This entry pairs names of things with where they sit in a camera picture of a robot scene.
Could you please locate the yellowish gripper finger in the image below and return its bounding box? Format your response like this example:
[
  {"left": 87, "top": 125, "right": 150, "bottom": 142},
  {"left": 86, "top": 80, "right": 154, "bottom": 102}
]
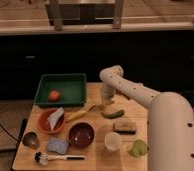
[{"left": 102, "top": 98, "right": 114, "bottom": 106}]

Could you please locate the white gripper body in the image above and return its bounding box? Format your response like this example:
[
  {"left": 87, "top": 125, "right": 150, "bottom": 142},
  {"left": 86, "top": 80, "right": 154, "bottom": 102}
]
[{"left": 101, "top": 83, "right": 116, "bottom": 99}]

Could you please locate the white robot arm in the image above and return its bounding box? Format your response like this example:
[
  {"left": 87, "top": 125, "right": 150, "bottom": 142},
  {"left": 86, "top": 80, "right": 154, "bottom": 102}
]
[{"left": 99, "top": 65, "right": 194, "bottom": 171}]

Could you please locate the purple bowl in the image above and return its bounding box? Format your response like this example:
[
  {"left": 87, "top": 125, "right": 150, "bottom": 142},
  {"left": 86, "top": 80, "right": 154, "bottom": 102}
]
[{"left": 68, "top": 122, "right": 95, "bottom": 149}]

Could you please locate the orange bowl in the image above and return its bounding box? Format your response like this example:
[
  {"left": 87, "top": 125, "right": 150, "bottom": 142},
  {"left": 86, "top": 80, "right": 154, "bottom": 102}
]
[{"left": 38, "top": 108, "right": 65, "bottom": 134}]

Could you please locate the brown grape cluster toy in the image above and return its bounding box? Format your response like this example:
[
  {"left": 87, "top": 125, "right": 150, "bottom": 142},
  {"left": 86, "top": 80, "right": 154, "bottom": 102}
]
[{"left": 116, "top": 90, "right": 130, "bottom": 100}]

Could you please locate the green pepper toy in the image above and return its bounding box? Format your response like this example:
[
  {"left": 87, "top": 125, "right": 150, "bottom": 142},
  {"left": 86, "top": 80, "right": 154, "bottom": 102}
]
[{"left": 101, "top": 110, "right": 125, "bottom": 119}]

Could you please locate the white cup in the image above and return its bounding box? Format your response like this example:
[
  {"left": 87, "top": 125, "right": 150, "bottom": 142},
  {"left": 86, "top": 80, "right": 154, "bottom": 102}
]
[{"left": 104, "top": 132, "right": 122, "bottom": 152}]

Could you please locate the wooden board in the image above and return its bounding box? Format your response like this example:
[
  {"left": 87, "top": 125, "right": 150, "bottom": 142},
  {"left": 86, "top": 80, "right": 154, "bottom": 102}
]
[{"left": 11, "top": 82, "right": 151, "bottom": 171}]

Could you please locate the yellow banana toy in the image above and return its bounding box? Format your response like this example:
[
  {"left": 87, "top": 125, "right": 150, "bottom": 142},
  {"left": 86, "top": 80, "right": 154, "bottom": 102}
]
[{"left": 66, "top": 110, "right": 87, "bottom": 123}]

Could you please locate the green plastic tray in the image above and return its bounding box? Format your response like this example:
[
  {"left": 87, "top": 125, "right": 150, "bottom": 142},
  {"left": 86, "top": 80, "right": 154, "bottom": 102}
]
[{"left": 34, "top": 73, "right": 86, "bottom": 108}]

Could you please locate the orange tomato toy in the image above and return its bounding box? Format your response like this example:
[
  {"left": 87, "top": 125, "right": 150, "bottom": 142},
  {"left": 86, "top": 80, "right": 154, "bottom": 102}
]
[{"left": 48, "top": 90, "right": 60, "bottom": 102}]

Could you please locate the white cloth piece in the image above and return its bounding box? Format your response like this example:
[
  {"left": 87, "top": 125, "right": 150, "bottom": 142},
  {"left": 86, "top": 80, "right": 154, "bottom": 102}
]
[{"left": 47, "top": 107, "right": 64, "bottom": 130}]

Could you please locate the green cup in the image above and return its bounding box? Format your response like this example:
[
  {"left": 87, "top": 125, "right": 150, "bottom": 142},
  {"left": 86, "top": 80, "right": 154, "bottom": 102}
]
[{"left": 129, "top": 140, "right": 148, "bottom": 158}]

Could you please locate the blue sponge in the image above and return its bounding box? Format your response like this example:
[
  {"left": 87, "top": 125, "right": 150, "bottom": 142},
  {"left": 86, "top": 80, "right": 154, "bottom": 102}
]
[{"left": 46, "top": 137, "right": 69, "bottom": 155}]

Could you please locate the small metal cup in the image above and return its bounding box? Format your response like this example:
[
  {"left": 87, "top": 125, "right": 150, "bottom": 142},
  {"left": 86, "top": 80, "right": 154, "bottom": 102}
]
[{"left": 22, "top": 132, "right": 39, "bottom": 149}]

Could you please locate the white black dish brush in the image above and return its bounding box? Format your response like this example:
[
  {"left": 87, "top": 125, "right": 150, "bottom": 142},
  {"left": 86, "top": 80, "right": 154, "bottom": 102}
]
[{"left": 34, "top": 152, "right": 86, "bottom": 166}]

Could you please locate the black bar handle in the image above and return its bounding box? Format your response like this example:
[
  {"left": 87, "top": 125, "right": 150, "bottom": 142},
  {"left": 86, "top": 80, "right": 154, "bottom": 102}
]
[{"left": 10, "top": 119, "right": 28, "bottom": 171}]

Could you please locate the wooden chair frame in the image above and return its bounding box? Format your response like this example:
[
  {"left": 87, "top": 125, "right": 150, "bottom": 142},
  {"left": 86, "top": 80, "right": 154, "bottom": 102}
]
[{"left": 45, "top": 0, "right": 124, "bottom": 31}]

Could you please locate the black cable left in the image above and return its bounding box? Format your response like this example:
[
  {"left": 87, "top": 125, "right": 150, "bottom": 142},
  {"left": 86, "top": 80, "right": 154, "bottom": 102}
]
[{"left": 0, "top": 113, "right": 20, "bottom": 143}]

